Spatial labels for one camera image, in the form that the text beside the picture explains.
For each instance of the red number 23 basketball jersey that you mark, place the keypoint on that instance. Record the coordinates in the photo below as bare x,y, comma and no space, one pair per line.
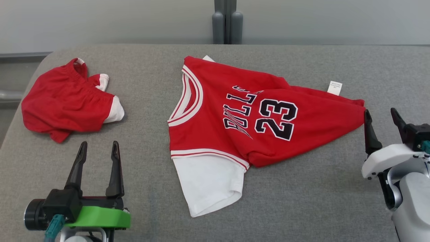
218,131

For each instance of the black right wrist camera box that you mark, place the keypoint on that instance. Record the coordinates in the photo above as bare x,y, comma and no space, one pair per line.
416,134

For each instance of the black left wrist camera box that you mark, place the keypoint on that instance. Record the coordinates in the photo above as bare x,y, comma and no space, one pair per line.
62,203

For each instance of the grey double partition post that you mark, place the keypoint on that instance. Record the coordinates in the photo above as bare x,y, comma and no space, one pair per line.
227,23

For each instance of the grey partition frame with rail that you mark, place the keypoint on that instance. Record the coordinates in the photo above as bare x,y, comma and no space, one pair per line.
10,95

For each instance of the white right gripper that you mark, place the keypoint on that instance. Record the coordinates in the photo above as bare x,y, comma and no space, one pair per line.
386,158

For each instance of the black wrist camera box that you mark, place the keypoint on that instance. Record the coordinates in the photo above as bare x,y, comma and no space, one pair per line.
416,134
62,203

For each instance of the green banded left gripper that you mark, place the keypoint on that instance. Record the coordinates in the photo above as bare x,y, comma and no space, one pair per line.
104,217

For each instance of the red shorts with white trim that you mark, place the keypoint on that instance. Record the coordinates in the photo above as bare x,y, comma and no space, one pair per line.
63,104

